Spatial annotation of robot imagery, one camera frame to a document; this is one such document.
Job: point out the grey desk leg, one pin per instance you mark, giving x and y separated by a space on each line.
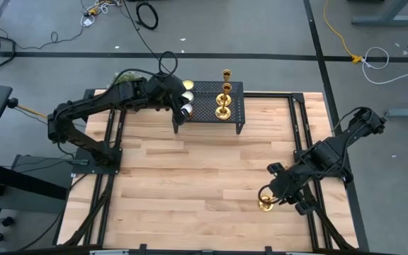
384 20

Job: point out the grey equipment box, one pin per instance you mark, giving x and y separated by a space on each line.
23 205

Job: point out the black perforated metal shelf riser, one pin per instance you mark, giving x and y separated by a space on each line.
207 106

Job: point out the orange patterned candle tin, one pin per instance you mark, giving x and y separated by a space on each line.
187 110

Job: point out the black aluminium rig frame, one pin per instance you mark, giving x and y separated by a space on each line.
175 253

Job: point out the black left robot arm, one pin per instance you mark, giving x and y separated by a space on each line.
83 106

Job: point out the red patterned candle tin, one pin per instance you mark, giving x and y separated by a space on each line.
188 84

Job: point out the green potted plant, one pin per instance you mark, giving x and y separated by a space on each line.
127 76

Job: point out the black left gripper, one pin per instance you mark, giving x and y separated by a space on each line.
168 90

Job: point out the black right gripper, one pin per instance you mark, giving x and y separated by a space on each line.
290 186

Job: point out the gold candlestick holder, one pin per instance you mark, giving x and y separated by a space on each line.
265 206
219 100
222 113

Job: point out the blue grey patterned candle tin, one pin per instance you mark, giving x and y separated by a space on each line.
188 96

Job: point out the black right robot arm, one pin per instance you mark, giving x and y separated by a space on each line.
331 152

